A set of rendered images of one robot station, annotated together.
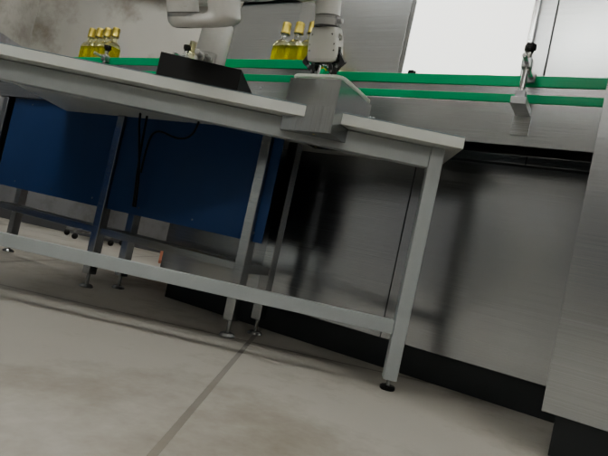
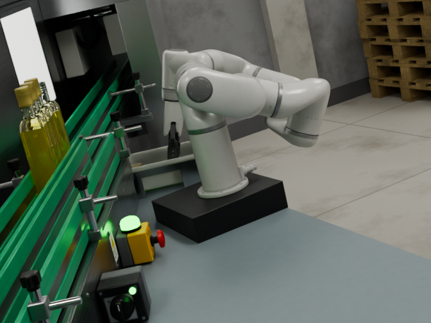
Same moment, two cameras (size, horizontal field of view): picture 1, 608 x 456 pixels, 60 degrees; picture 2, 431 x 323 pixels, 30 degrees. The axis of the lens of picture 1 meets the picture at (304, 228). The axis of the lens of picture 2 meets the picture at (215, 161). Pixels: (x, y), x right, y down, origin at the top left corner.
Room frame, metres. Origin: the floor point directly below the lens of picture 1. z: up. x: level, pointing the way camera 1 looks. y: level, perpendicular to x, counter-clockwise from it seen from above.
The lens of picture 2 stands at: (2.46, 2.05, 1.39)
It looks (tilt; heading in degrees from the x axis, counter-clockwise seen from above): 15 degrees down; 243
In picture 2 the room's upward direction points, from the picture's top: 13 degrees counter-clockwise
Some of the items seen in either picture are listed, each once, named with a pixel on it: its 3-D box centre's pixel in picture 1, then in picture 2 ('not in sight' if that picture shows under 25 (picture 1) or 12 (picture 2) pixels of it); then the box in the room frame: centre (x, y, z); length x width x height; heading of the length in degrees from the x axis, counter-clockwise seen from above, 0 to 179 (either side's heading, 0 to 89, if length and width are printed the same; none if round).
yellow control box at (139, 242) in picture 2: not in sight; (136, 245); (1.89, 0.46, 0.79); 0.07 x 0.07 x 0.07; 60
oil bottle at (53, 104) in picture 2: not in sight; (56, 141); (1.89, 0.08, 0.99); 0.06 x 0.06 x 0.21; 61
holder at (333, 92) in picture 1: (333, 107); (154, 173); (1.61, -0.01, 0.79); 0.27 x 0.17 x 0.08; 150
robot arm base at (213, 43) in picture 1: (212, 46); (220, 156); (1.60, 0.39, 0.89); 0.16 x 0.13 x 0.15; 176
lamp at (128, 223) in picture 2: not in sight; (129, 223); (1.89, 0.46, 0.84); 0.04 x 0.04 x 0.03
